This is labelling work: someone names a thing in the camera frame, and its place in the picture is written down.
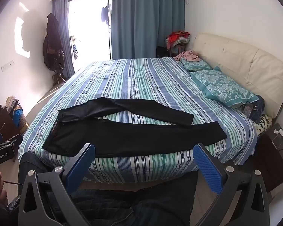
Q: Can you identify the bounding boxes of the floral patterned cloth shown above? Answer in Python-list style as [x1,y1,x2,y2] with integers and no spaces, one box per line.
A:
[252,114,272,136]

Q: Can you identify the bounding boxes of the brown cabinet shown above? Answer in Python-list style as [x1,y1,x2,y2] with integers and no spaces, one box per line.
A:
[0,100,29,139]

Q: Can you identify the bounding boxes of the dark coats on rack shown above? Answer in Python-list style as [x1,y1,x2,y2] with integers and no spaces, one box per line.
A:
[43,13,67,84]

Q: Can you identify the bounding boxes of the large teal patterned pillow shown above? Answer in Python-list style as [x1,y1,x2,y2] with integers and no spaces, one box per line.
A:
[190,66,259,109]

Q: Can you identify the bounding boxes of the narrow blue curtain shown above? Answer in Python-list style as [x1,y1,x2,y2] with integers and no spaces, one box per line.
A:
[52,0,75,78]

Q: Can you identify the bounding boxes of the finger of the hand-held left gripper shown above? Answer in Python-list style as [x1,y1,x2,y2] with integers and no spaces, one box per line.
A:
[0,133,23,150]

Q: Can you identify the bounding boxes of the small teal patterned pillow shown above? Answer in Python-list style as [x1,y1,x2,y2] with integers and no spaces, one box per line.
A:
[180,58,212,72]

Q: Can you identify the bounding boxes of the dark stool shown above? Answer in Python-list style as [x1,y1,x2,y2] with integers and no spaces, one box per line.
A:
[156,44,187,58]

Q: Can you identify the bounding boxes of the person's left hand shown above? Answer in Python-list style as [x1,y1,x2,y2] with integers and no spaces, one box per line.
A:
[0,168,9,206]

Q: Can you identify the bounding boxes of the cream padded headboard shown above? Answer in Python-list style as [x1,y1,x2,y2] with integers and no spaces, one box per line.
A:
[193,33,283,119]

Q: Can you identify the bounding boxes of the red clothes pile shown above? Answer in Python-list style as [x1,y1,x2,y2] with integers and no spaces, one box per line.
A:
[165,31,191,49]

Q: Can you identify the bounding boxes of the wide blue curtain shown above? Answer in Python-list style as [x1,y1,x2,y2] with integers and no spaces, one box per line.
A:
[111,0,188,59]

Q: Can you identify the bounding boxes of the person's dark jeans legs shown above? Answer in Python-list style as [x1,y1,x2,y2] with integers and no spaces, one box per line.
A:
[18,152,198,226]

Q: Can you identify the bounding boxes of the pink cloth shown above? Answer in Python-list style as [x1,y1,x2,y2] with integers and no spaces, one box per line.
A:
[173,50,201,63]

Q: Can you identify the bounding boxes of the white wall switch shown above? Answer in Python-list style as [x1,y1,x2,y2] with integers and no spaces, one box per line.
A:
[1,60,15,71]

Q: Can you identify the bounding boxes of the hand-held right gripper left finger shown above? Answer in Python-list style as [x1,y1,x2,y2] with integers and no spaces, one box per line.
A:
[18,143,96,226]

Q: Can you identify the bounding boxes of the black pants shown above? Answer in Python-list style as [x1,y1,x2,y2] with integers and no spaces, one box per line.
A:
[41,97,228,158]

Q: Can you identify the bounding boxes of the dark nightstand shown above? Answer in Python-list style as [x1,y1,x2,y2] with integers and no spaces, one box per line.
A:
[257,122,283,193]

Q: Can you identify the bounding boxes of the hanging clothes outside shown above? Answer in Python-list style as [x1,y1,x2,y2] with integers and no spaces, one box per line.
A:
[101,4,112,25]

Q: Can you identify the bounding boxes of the phone on bed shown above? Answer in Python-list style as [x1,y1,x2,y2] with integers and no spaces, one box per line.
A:
[242,102,254,117]

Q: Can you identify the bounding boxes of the bed with striped sheet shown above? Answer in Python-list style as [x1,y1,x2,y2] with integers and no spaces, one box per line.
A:
[18,57,258,184]

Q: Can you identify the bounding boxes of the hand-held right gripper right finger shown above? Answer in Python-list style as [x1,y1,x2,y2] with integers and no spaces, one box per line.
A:
[193,143,270,226]

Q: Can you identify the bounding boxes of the dark blue cloth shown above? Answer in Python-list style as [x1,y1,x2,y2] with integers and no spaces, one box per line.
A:
[248,95,265,123]

